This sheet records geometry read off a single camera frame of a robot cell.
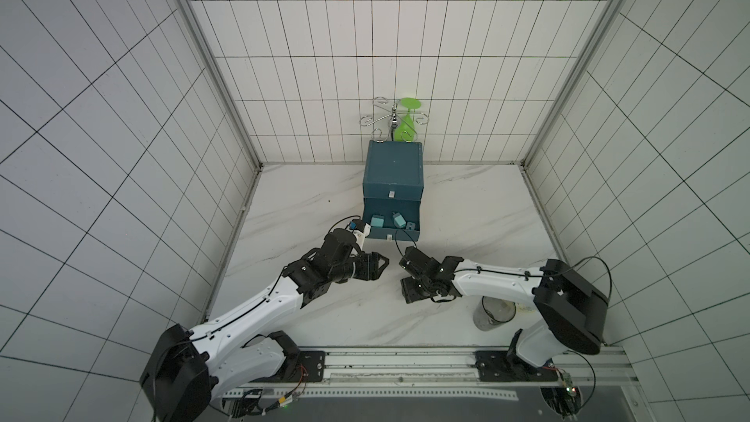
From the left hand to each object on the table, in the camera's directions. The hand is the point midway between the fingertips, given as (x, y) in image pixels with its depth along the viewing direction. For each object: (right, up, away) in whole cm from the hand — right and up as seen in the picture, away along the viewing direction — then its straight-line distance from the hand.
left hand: (374, 266), depth 78 cm
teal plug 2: (+8, +11, +12) cm, 18 cm away
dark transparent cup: (+33, -14, +3) cm, 37 cm away
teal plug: (+1, +11, +14) cm, 18 cm away
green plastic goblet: (+11, +43, +25) cm, 51 cm away
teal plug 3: (+11, +10, +9) cm, 17 cm away
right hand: (+8, -11, +8) cm, 16 cm away
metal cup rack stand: (+4, +41, +25) cm, 48 cm away
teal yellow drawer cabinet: (+5, +22, +8) cm, 24 cm away
